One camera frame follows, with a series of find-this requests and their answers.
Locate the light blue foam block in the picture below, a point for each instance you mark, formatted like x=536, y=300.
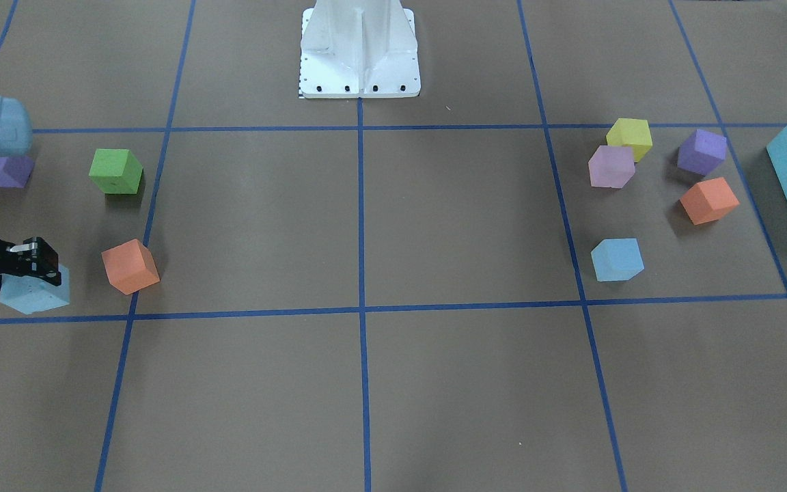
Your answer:
x=28, y=294

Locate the light pink foam block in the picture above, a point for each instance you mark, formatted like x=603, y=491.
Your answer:
x=611, y=166

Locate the far orange foam block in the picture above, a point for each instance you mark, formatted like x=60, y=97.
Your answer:
x=709, y=200

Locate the white pedestal column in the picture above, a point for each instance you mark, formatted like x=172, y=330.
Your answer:
x=359, y=49

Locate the yellow foam block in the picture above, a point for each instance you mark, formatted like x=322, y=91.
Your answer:
x=631, y=132

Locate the purple foam block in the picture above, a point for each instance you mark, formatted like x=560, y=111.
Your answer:
x=702, y=152
x=15, y=171

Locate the far purple foam block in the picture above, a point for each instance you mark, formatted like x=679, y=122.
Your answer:
x=702, y=152

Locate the orange foam block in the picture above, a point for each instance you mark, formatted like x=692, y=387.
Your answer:
x=709, y=200
x=130, y=267

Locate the green foam block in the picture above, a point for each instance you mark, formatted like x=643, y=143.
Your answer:
x=116, y=171

